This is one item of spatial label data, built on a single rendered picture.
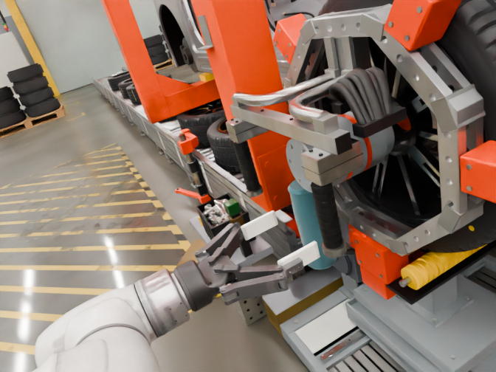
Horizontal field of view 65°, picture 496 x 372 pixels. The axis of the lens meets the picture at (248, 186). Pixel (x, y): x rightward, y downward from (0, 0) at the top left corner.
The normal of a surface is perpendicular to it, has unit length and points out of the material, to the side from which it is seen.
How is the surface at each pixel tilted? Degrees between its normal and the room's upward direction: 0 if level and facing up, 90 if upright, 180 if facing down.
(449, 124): 90
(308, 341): 0
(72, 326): 13
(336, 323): 0
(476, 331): 0
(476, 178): 90
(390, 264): 90
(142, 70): 90
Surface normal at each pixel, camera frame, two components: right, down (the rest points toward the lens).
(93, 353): 0.04, -0.98
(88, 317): -0.30, -0.87
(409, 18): -0.87, 0.40
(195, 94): 0.42, 0.30
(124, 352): 0.24, -0.97
